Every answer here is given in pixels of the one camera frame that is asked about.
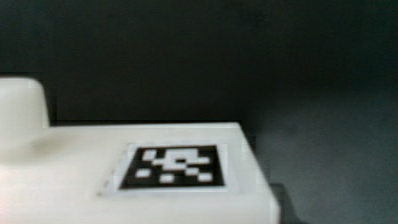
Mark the white front drawer tray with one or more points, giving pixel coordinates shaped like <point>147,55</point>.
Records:
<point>135,174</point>

